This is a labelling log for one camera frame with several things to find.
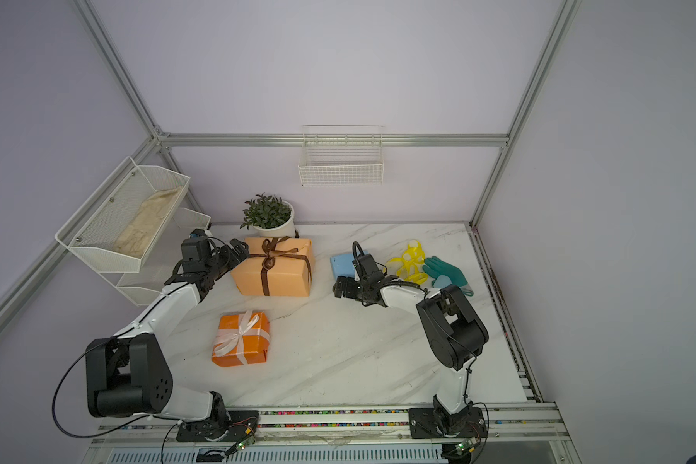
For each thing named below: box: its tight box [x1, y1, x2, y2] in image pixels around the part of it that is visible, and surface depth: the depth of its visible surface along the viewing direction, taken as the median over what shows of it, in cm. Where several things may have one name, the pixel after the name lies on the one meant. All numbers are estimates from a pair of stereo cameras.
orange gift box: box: [211, 311, 271, 368], surface depth 84 cm
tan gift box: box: [231, 236, 315, 297], surface depth 95 cm
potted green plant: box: [239, 192, 296, 238], surface depth 103 cm
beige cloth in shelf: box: [114, 186, 182, 259], surface depth 80 cm
